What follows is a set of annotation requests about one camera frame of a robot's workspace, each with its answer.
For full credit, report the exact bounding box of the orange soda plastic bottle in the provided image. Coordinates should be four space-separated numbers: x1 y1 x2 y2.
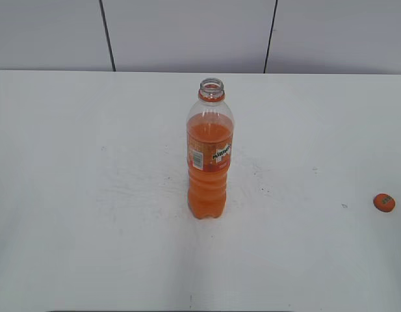
186 78 235 219

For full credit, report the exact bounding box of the orange bottle cap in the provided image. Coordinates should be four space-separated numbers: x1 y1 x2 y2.
373 193 396 213

